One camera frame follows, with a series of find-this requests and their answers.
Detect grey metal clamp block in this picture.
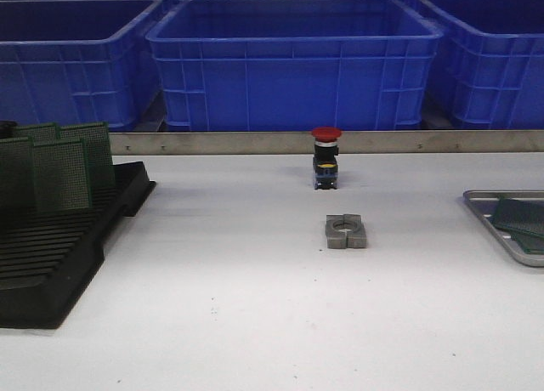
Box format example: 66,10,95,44
325,214,368,249

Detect silver metal tray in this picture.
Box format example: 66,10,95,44
463,190,543,269

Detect blue right plastic crate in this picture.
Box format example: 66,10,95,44
420,0,543,129

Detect red emergency stop button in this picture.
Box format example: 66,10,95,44
311,127,342,190

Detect black slotted board rack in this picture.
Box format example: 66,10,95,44
1,161,156,329

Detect steel table edge rail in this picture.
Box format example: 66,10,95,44
110,130,543,156

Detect blue left plastic crate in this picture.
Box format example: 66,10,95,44
1,0,163,131

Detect blue centre plastic crate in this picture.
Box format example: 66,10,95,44
147,0,441,132

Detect blue plastic crate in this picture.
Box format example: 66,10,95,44
420,0,543,129
147,0,441,132
1,0,163,131

